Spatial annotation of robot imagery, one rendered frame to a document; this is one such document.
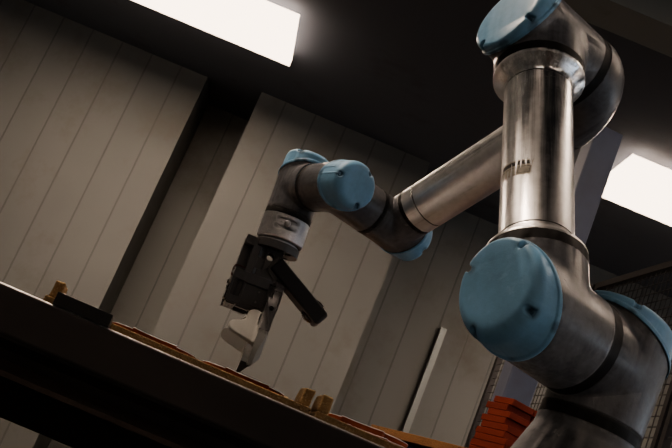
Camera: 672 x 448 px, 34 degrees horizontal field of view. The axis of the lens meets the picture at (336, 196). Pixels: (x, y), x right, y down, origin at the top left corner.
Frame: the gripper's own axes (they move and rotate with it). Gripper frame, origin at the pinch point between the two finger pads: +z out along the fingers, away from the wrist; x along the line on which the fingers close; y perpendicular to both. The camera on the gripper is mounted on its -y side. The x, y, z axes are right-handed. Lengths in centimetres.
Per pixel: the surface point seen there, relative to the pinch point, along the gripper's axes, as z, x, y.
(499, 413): -18, -77, -65
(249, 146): -173, -469, 6
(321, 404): 1.5, 8.1, -11.1
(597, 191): -115, -175, -108
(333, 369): -63, -460, -85
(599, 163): -125, -175, -105
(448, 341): -113, -518, -160
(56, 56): -191, -495, 138
